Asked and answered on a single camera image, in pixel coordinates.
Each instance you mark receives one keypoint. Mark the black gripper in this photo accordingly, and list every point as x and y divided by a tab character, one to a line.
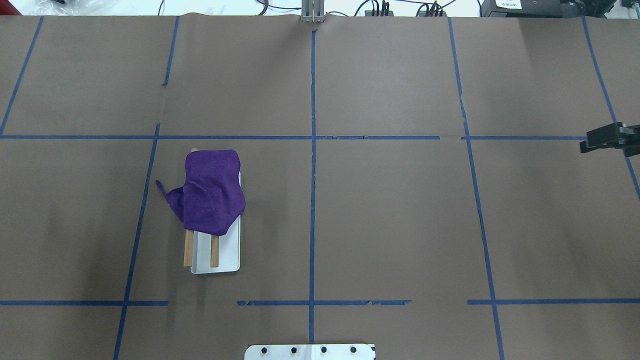
606	138

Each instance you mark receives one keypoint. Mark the purple microfibre towel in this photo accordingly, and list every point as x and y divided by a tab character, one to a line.
211	197

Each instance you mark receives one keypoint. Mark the white towel rack base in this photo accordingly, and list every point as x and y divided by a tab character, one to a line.
230	246

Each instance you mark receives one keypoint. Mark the inner wooden rack rod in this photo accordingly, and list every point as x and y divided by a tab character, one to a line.
214	251

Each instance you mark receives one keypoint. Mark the wooden rack rod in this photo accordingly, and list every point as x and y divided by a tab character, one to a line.
188	255
214	251

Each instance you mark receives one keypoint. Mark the outer wooden rack rod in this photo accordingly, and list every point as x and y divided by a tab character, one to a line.
188	255

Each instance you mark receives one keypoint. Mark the black computer box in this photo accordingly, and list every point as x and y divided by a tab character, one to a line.
534	8

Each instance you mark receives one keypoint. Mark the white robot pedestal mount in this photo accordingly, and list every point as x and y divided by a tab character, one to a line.
339	351

